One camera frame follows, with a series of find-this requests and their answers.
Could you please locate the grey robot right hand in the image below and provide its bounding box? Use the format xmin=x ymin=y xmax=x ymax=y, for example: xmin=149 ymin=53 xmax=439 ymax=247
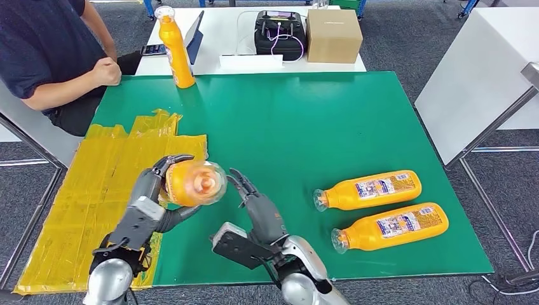
xmin=226 ymin=168 xmax=289 ymax=245

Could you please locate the white table with devices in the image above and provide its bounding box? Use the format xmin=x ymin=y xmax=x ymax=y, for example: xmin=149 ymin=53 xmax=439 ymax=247
xmin=135 ymin=6 xmax=367 ymax=77

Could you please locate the thin white cable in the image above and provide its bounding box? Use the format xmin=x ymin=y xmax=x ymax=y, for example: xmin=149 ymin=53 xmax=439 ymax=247
xmin=235 ymin=10 xmax=259 ymax=57

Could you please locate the person's right hand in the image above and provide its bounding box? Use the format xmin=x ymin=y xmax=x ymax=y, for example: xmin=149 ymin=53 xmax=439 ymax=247
xmin=90 ymin=57 xmax=123 ymax=87

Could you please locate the white floor cable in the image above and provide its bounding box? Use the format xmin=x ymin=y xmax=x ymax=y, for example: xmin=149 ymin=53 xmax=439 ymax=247
xmin=482 ymin=230 xmax=539 ymax=297

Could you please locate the yellow plastic sheet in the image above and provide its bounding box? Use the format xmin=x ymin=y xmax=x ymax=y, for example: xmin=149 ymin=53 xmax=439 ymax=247
xmin=12 ymin=109 xmax=208 ymax=295

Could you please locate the white table with metal frame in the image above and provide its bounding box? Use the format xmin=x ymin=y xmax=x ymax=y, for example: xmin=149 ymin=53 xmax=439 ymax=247
xmin=0 ymin=78 xmax=84 ymax=291
xmin=414 ymin=7 xmax=539 ymax=275

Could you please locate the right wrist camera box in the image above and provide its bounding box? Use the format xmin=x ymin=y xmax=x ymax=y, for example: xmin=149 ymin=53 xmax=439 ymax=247
xmin=209 ymin=222 xmax=281 ymax=270

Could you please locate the pale purple cable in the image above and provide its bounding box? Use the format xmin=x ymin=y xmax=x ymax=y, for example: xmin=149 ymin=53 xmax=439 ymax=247
xmin=267 ymin=23 xmax=305 ymax=63

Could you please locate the person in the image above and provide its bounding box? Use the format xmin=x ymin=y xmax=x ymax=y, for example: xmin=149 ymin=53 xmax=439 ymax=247
xmin=0 ymin=0 xmax=144 ymax=138

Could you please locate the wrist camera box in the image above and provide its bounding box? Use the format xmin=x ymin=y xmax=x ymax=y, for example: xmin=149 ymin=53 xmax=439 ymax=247
xmin=209 ymin=222 xmax=281 ymax=270
xmin=107 ymin=195 xmax=167 ymax=252

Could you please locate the black floor cable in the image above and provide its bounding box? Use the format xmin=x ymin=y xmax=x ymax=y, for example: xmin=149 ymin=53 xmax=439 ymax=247
xmin=468 ymin=275 xmax=539 ymax=297

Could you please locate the brown cardboard box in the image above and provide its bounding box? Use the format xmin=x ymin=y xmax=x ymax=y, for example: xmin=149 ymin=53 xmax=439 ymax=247
xmin=306 ymin=9 xmax=364 ymax=64

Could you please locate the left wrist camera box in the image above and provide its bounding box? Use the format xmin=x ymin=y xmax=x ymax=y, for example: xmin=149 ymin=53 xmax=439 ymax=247
xmin=107 ymin=195 xmax=167 ymax=252

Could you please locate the blue metal rack frame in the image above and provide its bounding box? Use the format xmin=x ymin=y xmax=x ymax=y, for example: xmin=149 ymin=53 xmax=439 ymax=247
xmin=143 ymin=0 xmax=481 ymax=22

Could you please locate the black carrying case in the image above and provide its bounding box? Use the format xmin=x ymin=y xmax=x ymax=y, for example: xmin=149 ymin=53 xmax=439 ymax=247
xmin=254 ymin=10 xmax=308 ymax=63

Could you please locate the green plastic crate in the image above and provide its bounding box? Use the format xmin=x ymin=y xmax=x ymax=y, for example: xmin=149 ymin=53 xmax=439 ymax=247
xmin=328 ymin=0 xmax=363 ymax=11

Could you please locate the tablet with dark cover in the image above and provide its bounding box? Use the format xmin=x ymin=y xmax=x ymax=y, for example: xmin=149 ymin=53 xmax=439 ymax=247
xmin=183 ymin=10 xmax=206 ymax=66

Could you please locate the orange plastic bottle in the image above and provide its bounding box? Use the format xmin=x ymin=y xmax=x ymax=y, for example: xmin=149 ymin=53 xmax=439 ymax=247
xmin=331 ymin=202 xmax=450 ymax=255
xmin=154 ymin=6 xmax=197 ymax=90
xmin=313 ymin=170 xmax=423 ymax=213
xmin=159 ymin=159 xmax=228 ymax=208

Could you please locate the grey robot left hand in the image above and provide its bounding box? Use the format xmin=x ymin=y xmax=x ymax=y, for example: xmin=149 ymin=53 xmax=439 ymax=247
xmin=127 ymin=153 xmax=202 ymax=234

